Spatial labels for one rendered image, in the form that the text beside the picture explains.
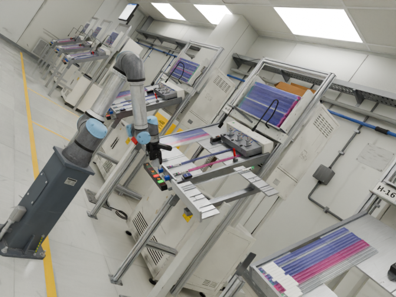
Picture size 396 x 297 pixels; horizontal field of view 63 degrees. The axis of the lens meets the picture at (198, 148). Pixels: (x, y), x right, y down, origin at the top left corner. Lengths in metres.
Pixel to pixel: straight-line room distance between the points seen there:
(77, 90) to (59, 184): 4.80
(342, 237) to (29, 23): 9.70
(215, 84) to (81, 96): 3.50
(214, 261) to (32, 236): 1.28
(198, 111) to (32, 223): 2.24
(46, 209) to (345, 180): 2.84
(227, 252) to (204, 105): 1.70
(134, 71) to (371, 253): 1.38
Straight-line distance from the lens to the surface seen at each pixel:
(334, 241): 1.62
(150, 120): 1.94
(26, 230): 1.90
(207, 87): 3.55
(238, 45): 5.75
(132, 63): 1.73
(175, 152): 2.34
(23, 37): 10.41
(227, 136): 2.42
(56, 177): 1.75
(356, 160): 3.71
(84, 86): 6.49
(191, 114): 3.54
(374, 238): 1.71
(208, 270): 2.57
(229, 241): 2.50
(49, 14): 10.40
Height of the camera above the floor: 1.06
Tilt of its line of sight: 3 degrees down
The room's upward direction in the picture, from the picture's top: 36 degrees clockwise
